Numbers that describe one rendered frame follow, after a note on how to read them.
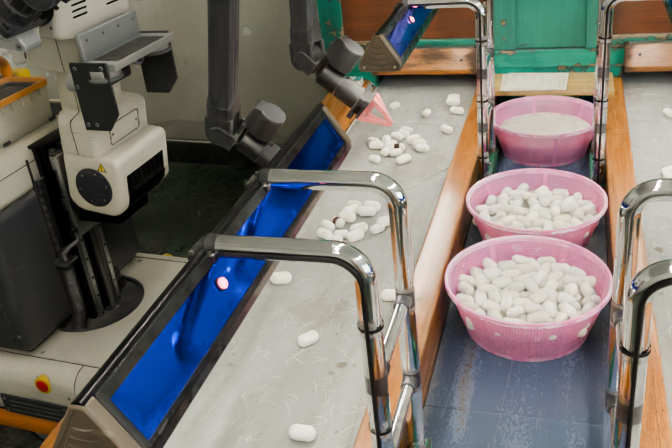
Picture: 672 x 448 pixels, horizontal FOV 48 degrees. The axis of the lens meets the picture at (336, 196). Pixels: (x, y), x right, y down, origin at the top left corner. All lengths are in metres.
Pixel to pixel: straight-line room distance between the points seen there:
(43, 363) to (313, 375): 1.14
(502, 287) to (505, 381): 0.18
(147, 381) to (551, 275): 0.85
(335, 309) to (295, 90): 2.25
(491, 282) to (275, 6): 2.22
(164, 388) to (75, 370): 1.45
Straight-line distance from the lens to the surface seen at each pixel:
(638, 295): 0.69
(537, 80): 2.14
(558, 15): 2.18
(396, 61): 1.42
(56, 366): 2.14
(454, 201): 1.53
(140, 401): 0.64
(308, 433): 1.04
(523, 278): 1.34
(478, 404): 1.19
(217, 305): 0.73
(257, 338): 1.25
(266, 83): 3.50
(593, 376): 1.25
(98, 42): 1.84
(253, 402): 1.13
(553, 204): 1.57
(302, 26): 1.77
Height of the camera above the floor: 1.48
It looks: 27 degrees down
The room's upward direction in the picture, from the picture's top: 7 degrees counter-clockwise
